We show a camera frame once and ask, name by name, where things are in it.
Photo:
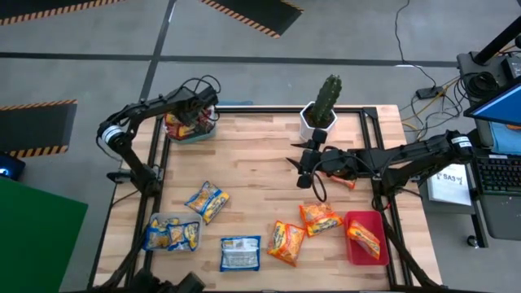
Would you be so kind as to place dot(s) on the red plastic bin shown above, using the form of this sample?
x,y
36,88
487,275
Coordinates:
x,y
358,256

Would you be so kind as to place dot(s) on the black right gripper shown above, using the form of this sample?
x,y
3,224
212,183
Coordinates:
x,y
321,163

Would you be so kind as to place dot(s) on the clear plastic bin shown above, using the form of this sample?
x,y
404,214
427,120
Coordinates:
x,y
154,215

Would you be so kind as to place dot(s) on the white paper sheet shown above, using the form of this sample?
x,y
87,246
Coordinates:
x,y
449,185

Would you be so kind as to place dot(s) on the teal plastic bin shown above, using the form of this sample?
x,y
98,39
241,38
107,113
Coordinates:
x,y
199,140

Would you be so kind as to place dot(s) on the black hazard striped mat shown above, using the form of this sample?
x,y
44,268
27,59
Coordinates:
x,y
40,6
252,12
32,126

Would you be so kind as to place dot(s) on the black caster wheel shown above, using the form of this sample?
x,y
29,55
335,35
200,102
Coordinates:
x,y
472,242

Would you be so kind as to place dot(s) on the black mounted device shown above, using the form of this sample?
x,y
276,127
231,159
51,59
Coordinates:
x,y
191,282

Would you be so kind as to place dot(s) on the black keyboard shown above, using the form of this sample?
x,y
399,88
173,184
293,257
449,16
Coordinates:
x,y
500,175

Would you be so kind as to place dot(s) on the orange Maruchan ramen packet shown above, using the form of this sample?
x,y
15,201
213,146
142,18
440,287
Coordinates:
x,y
363,240
321,219
285,244
344,182

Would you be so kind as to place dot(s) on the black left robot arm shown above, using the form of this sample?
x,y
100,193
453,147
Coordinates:
x,y
132,163

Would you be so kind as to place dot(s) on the computer monitor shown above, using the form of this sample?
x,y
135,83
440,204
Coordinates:
x,y
496,108

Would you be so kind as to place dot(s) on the green board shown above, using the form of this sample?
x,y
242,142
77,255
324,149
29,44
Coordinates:
x,y
36,236

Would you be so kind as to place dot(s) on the blue cloth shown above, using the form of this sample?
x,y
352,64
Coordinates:
x,y
506,138

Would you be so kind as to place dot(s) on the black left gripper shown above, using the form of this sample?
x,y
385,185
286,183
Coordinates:
x,y
199,103

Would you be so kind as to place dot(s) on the green cactus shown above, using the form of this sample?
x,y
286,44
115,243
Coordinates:
x,y
327,97

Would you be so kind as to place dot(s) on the blue Maruchan ramen packet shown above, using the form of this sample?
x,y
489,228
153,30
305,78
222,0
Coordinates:
x,y
156,236
207,202
178,236
191,236
240,254

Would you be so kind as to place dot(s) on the black power brick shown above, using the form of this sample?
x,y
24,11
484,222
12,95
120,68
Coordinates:
x,y
429,93

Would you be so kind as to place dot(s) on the blue lit device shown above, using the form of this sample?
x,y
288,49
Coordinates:
x,y
10,167

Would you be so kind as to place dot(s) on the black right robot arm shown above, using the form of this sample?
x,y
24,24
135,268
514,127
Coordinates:
x,y
407,152

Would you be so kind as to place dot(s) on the blue tape strip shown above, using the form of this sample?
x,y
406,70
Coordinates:
x,y
236,103

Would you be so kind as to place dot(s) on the black stand pole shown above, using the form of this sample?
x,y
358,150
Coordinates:
x,y
498,40

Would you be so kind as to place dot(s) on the white hexagonal plant pot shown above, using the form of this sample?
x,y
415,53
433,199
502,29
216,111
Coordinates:
x,y
304,124

